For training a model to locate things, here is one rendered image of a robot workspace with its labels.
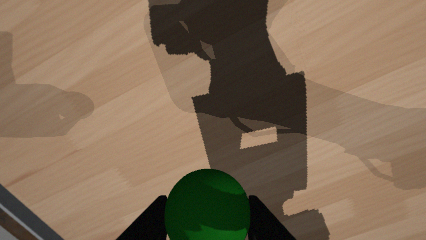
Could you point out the green ball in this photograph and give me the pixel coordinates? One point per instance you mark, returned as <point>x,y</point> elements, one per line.
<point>207,204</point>

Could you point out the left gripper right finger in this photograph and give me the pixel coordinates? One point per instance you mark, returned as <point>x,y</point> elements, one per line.
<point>263,224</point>

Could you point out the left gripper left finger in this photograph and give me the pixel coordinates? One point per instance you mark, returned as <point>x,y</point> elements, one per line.
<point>150,225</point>

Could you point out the grey table edge frame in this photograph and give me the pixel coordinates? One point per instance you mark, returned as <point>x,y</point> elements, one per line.
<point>24,216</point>

